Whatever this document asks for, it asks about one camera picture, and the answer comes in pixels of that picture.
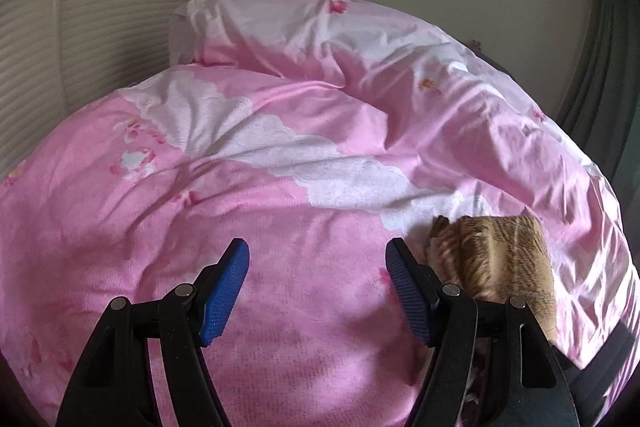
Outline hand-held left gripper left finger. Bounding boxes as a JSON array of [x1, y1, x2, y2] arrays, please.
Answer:
[[55, 238, 250, 427]]

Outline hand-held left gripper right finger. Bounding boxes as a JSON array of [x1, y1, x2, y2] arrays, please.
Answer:
[[385, 237, 582, 427]]

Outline brown plaid knit sweater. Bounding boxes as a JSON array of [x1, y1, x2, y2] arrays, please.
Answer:
[[426, 214, 560, 344]]

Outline pink floral duvet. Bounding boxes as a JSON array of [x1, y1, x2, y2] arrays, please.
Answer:
[[0, 0, 640, 427]]

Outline dark cloth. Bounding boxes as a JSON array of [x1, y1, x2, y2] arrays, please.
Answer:
[[547, 319, 640, 427]]

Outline grey bed headboard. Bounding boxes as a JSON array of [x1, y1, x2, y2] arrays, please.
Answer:
[[470, 39, 513, 78]]

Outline dark green curtain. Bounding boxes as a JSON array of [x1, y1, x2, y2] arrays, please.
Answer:
[[554, 0, 640, 188]]

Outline cream closet doors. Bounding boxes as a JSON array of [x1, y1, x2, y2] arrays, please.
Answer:
[[0, 0, 296, 180]]

